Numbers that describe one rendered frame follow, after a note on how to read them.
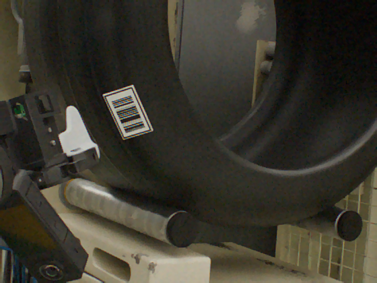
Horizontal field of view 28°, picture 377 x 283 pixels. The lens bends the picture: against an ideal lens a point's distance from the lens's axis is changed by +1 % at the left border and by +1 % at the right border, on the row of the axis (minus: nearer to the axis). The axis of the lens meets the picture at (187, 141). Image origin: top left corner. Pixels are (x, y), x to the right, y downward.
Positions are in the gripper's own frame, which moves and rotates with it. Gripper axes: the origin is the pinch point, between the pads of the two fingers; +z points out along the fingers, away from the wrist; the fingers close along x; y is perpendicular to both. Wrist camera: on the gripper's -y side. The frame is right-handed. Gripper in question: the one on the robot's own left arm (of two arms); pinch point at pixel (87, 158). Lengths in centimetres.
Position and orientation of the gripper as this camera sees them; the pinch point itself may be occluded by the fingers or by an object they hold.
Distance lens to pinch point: 77.6
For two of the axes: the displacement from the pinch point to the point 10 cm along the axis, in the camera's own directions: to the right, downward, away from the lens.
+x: -9.0, 2.5, 3.5
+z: 3.1, -1.6, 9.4
